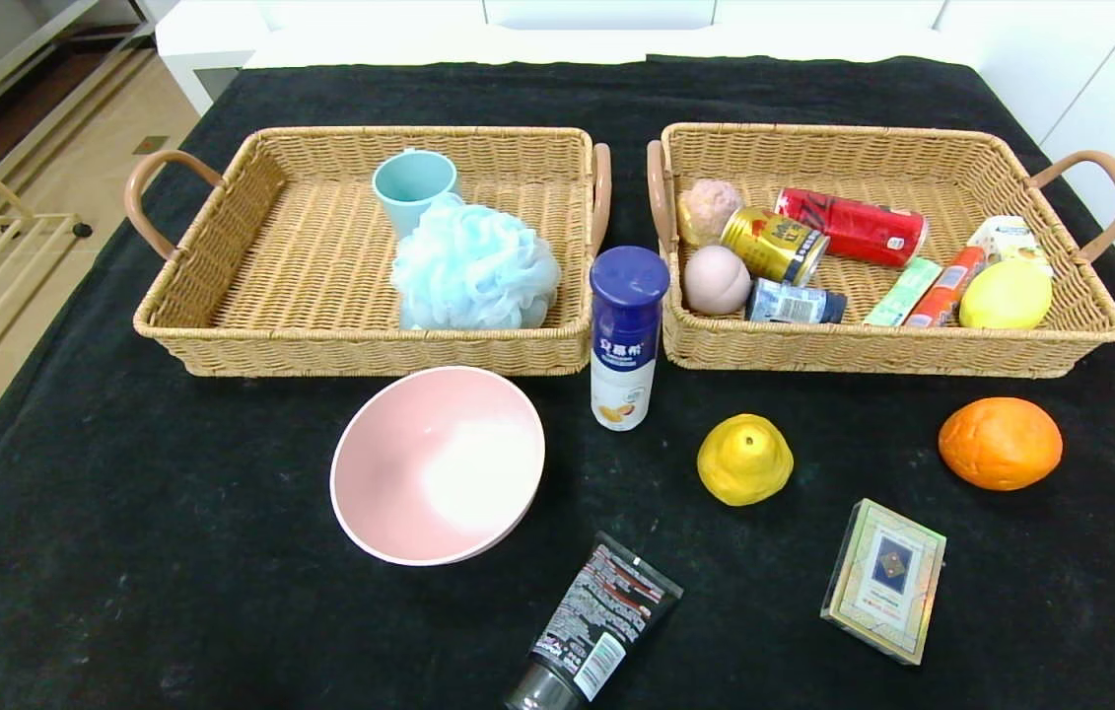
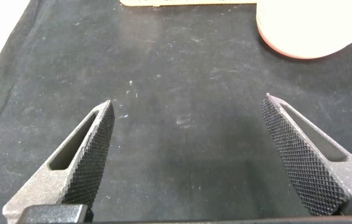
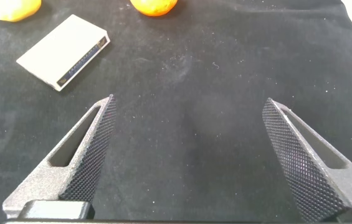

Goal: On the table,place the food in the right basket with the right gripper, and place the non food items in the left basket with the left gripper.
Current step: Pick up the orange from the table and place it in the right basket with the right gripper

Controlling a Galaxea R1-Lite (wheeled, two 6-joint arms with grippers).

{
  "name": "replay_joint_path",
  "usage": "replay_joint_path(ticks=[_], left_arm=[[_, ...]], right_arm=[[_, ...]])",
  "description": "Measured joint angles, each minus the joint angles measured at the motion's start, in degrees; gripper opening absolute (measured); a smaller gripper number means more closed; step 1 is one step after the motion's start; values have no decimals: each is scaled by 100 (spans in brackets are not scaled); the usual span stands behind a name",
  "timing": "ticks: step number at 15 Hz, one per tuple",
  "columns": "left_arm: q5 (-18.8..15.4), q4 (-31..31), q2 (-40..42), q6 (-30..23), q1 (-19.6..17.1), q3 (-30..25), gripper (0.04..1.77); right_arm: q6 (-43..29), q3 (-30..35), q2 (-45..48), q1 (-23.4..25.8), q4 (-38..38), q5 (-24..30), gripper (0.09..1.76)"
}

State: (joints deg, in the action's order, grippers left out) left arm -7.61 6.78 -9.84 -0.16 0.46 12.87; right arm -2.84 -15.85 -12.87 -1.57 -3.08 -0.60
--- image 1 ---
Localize white snack packet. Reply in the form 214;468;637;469
968;215;1051;272

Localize woven wicker basket brown handles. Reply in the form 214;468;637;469
123;125;612;379
646;122;1115;380

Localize teal plastic cup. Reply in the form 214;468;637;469
372;148;461;240

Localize wooden slatted rack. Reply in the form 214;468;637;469
0;113;93;415

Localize green wrapped candy bar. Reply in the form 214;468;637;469
863;256;944;327

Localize playing card box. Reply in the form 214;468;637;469
820;498;947;667

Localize red cola can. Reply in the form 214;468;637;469
775;187;930;268

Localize white yogurt bottle blue cap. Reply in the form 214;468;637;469
590;246;671;432

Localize black cosmetic tube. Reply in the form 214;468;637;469
505;532;684;710

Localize pink fluffy pastry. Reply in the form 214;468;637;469
677;178;745;248

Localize pale pink toy peach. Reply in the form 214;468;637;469
683;245;752;317

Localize yellow toy pear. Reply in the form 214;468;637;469
697;413;796;508

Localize orange fruit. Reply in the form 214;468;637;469
939;397;1064;492

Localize orange red sausage packet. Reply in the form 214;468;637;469
904;246;987;328

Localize pink plastic bowl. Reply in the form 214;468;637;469
330;366;546;567

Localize yellow lemon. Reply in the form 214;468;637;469
958;258;1054;330

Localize gold drink can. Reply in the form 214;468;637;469
721;206;830;288

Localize small blue packet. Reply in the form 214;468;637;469
746;277;848;326

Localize light blue bath loofah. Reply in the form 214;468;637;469
389;192;563;331

